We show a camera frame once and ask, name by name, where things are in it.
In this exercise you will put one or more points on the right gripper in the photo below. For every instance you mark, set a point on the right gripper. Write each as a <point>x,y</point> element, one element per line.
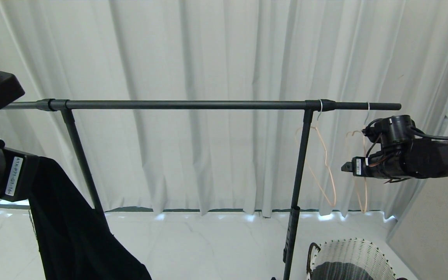
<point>375,167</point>

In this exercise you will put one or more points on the pink clothes hanger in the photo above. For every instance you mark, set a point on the pink clothes hanger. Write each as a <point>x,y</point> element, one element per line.
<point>365,198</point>
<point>327,165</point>

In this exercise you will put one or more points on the black t-shirt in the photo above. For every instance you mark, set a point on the black t-shirt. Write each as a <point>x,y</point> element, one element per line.
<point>72,233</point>

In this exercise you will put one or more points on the white laundry basket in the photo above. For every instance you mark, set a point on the white laundry basket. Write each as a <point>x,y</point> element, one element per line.
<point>348,252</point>

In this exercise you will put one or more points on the black clothes rack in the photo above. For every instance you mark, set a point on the black clothes rack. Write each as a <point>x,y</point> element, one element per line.
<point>189,104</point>

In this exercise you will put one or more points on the white curtain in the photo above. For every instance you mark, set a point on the white curtain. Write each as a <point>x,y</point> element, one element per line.
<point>208,46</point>

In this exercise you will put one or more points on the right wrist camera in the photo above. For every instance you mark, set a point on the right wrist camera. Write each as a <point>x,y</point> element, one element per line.
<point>371,134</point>

